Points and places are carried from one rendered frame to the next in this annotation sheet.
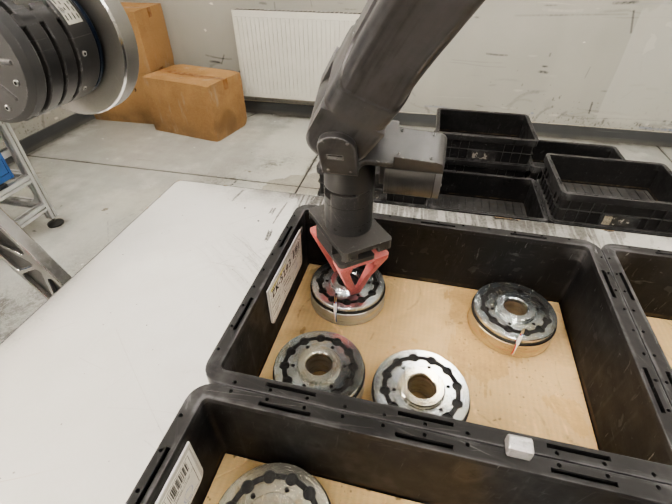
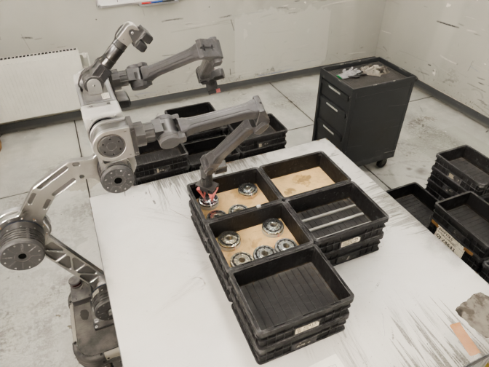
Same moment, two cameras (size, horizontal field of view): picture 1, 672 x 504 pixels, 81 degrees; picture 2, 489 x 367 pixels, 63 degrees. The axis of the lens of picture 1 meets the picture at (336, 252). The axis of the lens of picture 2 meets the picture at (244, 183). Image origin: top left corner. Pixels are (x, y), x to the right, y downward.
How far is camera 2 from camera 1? 1.53 m
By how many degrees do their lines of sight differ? 28
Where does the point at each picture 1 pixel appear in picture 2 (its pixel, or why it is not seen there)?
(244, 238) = (146, 207)
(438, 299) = (229, 194)
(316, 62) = (47, 87)
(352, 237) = (210, 186)
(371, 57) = (218, 158)
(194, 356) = (169, 242)
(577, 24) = (206, 30)
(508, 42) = (172, 46)
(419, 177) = (223, 169)
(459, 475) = (252, 215)
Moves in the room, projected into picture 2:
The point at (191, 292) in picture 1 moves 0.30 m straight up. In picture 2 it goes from (148, 229) to (138, 185)
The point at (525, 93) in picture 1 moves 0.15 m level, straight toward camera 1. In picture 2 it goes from (193, 72) to (194, 78)
